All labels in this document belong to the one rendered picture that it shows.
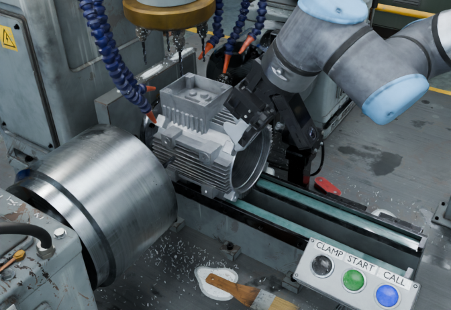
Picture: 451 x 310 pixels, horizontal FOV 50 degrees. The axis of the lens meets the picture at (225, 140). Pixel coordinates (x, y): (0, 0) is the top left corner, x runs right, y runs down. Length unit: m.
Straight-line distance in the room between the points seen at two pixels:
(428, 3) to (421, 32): 3.28
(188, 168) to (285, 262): 0.29
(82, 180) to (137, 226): 0.12
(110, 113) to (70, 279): 0.40
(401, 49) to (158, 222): 0.49
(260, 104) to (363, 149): 0.68
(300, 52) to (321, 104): 0.70
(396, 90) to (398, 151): 0.81
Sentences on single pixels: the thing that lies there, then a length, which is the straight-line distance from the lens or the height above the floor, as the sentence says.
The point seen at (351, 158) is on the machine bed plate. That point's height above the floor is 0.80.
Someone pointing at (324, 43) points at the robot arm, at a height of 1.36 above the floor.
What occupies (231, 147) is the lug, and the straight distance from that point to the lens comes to 0.95.
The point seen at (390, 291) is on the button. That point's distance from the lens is 0.75.
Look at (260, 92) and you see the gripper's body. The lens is 0.84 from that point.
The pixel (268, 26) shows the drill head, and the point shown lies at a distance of 1.28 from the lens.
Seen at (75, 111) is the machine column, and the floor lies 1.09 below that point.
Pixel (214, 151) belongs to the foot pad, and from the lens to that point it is 0.96.
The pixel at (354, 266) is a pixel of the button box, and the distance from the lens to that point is 0.76.
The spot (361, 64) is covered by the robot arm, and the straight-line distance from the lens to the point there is 0.69.
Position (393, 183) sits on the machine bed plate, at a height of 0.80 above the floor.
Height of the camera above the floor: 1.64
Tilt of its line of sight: 35 degrees down
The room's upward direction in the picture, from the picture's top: 2 degrees counter-clockwise
